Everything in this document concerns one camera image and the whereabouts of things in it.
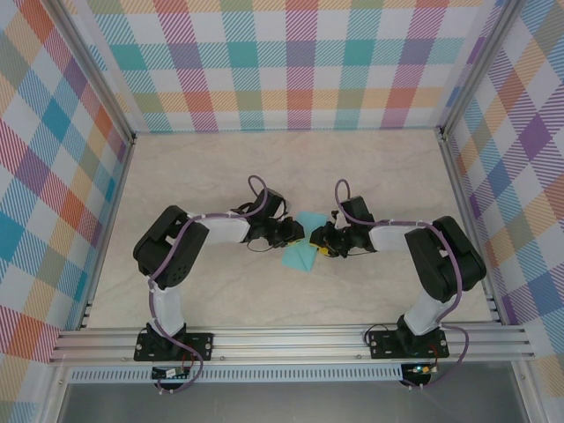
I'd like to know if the aluminium mounting rail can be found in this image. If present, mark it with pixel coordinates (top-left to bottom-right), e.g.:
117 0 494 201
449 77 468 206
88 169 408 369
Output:
48 324 537 366

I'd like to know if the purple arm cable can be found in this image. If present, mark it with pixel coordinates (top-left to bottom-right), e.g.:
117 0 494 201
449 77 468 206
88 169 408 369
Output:
334 178 469 392
147 174 271 394

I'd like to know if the slotted grey cable duct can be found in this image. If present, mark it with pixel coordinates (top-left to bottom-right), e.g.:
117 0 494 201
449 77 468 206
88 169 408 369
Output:
68 367 404 383

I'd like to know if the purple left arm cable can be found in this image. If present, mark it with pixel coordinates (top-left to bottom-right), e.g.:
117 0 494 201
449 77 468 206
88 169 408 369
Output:
147 174 271 394

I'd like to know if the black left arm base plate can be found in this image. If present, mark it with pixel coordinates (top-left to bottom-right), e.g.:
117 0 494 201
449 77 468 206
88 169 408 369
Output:
133 330 216 363

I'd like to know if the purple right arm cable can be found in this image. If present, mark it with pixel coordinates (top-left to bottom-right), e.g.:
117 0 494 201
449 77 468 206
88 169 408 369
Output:
334 178 469 392

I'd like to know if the small black circuit board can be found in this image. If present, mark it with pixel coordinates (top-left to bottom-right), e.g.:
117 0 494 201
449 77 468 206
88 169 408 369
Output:
152 367 190 381

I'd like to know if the teal paper sheet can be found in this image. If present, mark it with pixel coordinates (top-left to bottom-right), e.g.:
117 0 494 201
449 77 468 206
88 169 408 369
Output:
280 211 330 272

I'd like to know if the aluminium side rail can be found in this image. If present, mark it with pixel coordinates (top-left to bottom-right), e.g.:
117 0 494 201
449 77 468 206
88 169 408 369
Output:
435 127 506 327
77 134 137 331

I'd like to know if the thin black left gripper wire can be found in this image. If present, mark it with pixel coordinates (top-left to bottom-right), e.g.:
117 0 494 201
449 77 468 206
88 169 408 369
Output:
245 237 275 255

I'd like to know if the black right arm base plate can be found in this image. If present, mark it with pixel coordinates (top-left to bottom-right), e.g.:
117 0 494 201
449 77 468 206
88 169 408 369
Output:
368 329 450 360

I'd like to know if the aluminium frame post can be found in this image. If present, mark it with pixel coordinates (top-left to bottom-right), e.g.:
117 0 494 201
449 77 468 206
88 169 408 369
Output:
52 0 137 146
438 0 528 142

